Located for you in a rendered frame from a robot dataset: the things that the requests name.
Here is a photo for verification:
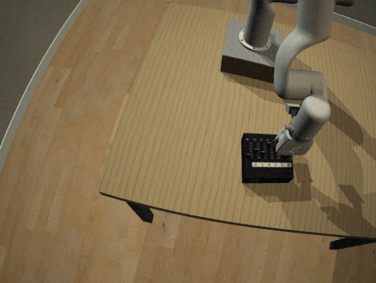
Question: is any black lighting desk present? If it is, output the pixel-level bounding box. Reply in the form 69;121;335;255
241;133;294;183

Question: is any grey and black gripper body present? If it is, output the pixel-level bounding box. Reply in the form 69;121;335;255
275;128;315;155

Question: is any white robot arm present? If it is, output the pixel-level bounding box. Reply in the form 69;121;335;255
238;0;357;144

